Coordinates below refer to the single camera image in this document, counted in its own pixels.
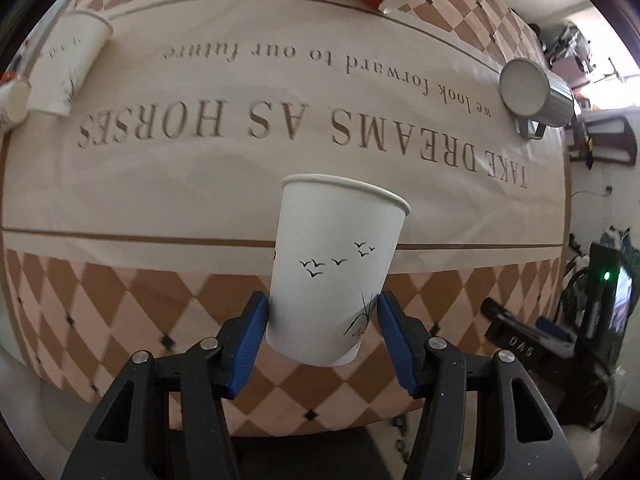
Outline white paper cup with birds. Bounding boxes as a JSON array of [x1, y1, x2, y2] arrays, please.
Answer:
[[266, 174, 410, 367]]

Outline grey ribbed mug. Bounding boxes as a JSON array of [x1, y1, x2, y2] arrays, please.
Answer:
[[499, 58, 575, 140]]

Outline white paper cup lying sideways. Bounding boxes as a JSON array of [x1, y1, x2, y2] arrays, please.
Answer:
[[0, 78, 32, 134]]

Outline checkered printed tablecloth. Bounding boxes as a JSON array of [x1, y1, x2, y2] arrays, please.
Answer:
[[0, 0, 574, 437]]

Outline white paper cup upside down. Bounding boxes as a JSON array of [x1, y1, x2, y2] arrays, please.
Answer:
[[27, 10, 113, 117]]

